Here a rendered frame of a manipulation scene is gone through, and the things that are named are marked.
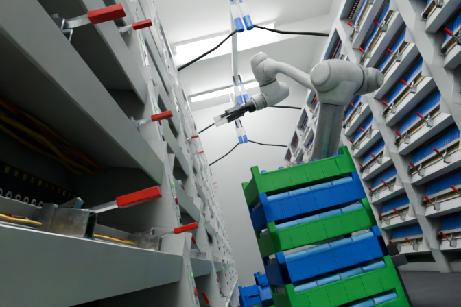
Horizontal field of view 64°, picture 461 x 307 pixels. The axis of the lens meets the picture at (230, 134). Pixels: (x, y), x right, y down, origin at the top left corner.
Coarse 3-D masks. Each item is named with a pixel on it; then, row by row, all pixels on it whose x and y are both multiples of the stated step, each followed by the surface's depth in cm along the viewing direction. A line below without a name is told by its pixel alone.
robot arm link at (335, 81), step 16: (320, 64) 141; (336, 64) 140; (352, 64) 145; (320, 80) 140; (336, 80) 139; (352, 80) 143; (320, 96) 146; (336, 96) 142; (320, 112) 147; (336, 112) 145; (320, 128) 147; (336, 128) 146; (320, 144) 147; (336, 144) 147
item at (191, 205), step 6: (168, 156) 88; (174, 156) 88; (174, 180) 90; (174, 186) 91; (180, 186) 99; (180, 192) 99; (180, 198) 100; (186, 198) 109; (192, 198) 128; (198, 198) 145; (180, 204) 101; (186, 204) 110; (192, 204) 123; (198, 204) 144; (180, 210) 138; (186, 210) 111; (192, 210) 123; (198, 210) 140; (192, 216) 124; (198, 216) 141; (198, 222) 142
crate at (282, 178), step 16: (320, 160) 107; (336, 160) 108; (352, 160) 108; (256, 176) 103; (272, 176) 104; (288, 176) 104; (304, 176) 105; (320, 176) 105; (336, 176) 108; (256, 192) 104; (272, 192) 105
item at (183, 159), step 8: (160, 112) 97; (168, 128) 107; (168, 136) 108; (168, 144) 110; (176, 144) 121; (168, 152) 130; (176, 152) 122; (176, 160) 140; (184, 160) 137; (184, 168) 138
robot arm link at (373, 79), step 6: (360, 66) 149; (366, 72) 149; (372, 72) 148; (378, 72) 149; (366, 78) 149; (372, 78) 148; (378, 78) 148; (366, 84) 149; (372, 84) 149; (378, 84) 149; (360, 90) 150; (366, 90) 152; (372, 90) 151
